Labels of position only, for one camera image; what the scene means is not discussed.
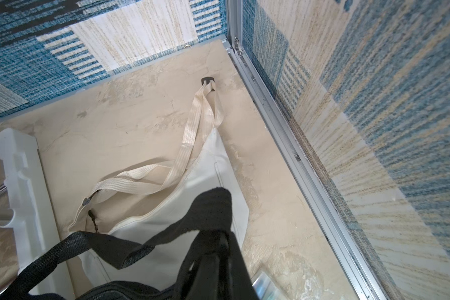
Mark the white and chrome garment rack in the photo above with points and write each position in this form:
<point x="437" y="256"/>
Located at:
<point x="31" y="217"/>

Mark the cream white sling bag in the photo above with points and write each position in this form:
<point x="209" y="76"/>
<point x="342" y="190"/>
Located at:
<point x="139" y="203"/>

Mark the pack of coloured highlighters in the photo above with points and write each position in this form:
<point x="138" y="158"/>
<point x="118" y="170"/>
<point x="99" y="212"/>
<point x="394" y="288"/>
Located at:
<point x="265" y="287"/>

